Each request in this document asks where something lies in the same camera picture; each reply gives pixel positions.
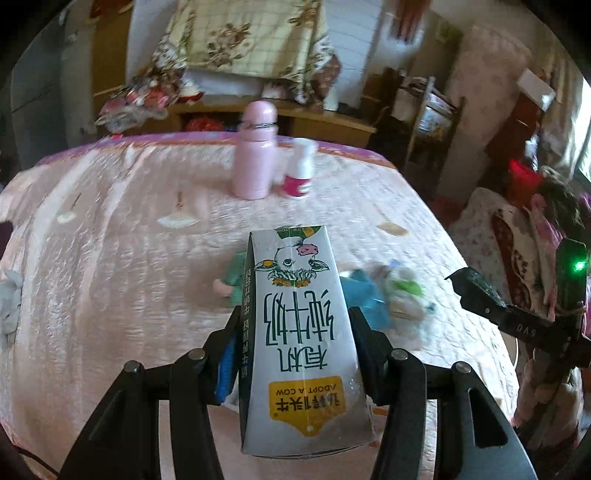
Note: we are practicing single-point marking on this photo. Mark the low wooden cabinet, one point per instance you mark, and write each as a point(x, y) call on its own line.
point(323, 120)

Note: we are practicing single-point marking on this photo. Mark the clear plastic wrapper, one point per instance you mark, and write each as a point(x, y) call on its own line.
point(408, 295)

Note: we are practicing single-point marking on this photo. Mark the pile of colourful clothes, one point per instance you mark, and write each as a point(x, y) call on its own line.
point(138, 97)

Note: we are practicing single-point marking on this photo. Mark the white round bin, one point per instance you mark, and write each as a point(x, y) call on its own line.
point(513, 350)

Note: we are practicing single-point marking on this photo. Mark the wooden chair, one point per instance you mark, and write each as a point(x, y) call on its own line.
point(415, 134)

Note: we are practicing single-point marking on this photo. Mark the blue plastic packet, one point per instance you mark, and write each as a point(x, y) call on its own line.
point(364, 295)

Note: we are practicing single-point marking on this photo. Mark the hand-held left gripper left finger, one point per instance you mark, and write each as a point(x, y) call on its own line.
point(226, 374)

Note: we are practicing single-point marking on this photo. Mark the floral checked blanket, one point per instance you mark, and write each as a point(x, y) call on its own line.
point(240, 37)

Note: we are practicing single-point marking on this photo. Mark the green and pink wrapper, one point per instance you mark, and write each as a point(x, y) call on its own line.
point(233, 277)

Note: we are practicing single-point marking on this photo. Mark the grey refrigerator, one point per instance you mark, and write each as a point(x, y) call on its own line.
point(51, 92)

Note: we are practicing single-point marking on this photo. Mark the pink floral mattress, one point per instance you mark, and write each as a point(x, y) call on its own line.
point(489, 92)

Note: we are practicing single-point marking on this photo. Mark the red plastic bag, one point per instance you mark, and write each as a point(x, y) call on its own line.
point(445, 207)

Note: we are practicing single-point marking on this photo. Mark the white milk carton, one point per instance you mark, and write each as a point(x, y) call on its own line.
point(300, 346)

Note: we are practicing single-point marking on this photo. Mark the grey white cloth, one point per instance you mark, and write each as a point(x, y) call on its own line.
point(9, 300)

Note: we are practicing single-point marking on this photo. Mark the white bottle pink label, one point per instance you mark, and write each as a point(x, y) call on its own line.
point(298, 184)

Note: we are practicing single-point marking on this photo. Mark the pink quilted bedspread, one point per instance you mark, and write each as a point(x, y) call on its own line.
point(138, 277)

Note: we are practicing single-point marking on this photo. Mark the floral sofa cover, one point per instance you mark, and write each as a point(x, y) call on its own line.
point(480, 230)

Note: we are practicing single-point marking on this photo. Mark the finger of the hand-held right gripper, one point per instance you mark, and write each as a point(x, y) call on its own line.
point(480, 300)

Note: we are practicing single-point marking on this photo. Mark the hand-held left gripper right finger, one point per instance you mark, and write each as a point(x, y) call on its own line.
point(369, 350)

